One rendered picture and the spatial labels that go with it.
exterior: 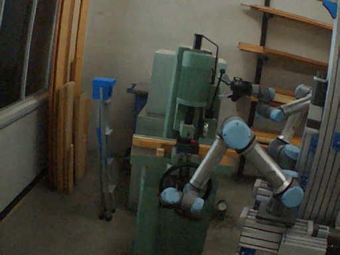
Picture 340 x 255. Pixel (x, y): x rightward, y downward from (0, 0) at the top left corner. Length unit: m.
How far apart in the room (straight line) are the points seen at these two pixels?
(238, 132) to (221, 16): 3.08
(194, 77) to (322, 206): 1.07
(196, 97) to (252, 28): 2.47
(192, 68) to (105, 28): 2.61
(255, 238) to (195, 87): 0.93
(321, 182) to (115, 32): 3.32
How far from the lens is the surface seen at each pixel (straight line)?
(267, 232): 2.09
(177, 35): 4.68
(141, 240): 2.59
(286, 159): 2.47
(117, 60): 4.79
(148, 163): 2.35
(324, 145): 2.12
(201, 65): 2.32
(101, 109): 3.12
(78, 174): 3.99
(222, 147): 1.89
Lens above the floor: 1.66
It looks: 15 degrees down
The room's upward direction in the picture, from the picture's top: 9 degrees clockwise
